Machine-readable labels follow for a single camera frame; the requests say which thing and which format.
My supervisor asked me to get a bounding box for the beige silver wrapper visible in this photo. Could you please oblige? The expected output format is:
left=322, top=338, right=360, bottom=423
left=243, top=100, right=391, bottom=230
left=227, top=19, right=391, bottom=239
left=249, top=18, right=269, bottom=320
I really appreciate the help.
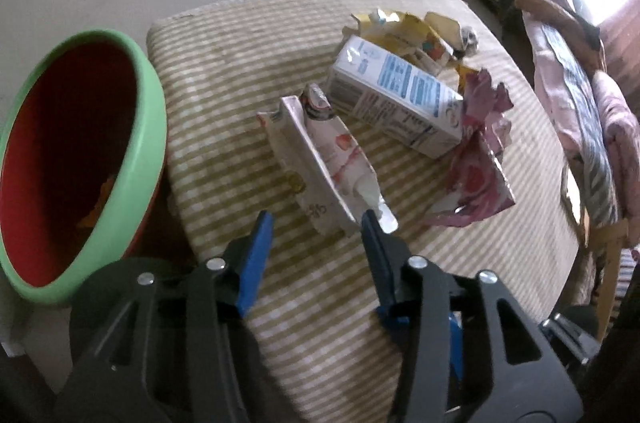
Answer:
left=424, top=12, right=478, bottom=58

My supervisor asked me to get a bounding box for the brown plush toy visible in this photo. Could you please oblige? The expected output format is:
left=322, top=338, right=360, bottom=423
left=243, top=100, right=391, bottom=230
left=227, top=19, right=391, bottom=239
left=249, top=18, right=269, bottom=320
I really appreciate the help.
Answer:
left=514, top=0, right=601, bottom=50

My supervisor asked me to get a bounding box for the blue white milk carton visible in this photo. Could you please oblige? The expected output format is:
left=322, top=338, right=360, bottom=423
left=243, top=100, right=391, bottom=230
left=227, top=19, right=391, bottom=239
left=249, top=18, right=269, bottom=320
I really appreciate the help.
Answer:
left=326, top=35, right=463, bottom=159

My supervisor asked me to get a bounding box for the red bin with green rim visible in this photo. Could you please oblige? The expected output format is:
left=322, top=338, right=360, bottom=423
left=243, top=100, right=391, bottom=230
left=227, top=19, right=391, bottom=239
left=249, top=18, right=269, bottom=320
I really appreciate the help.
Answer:
left=1, top=29, right=167, bottom=305

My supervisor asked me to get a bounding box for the pink quilt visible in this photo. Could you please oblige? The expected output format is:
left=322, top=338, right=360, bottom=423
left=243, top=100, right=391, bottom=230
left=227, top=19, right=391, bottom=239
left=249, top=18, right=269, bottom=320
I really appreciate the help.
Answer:
left=591, top=70, right=639, bottom=219

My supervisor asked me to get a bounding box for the striped woven table mat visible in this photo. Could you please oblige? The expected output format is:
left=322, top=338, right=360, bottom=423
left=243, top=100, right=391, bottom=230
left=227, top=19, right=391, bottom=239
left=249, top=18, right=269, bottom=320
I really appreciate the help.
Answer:
left=146, top=0, right=578, bottom=422

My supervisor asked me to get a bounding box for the white strawberry carton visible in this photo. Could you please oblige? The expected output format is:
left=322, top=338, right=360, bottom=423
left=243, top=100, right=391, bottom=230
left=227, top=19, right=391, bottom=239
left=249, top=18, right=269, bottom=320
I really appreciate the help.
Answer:
left=257, top=84, right=398, bottom=235

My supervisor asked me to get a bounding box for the bed with plaid sheet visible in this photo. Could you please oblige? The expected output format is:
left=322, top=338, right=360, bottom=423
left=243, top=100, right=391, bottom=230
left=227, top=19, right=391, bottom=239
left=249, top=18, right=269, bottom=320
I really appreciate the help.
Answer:
left=521, top=0, right=639, bottom=247

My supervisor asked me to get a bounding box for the yellow crushed carton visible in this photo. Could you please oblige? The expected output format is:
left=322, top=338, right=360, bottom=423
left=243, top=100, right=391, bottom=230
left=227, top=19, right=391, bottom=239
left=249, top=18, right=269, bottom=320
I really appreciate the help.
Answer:
left=342, top=8, right=454, bottom=76

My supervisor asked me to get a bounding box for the pink wrapper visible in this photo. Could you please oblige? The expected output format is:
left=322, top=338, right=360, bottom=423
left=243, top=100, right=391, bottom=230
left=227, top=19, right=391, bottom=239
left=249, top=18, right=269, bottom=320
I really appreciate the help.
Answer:
left=424, top=66, right=515, bottom=228

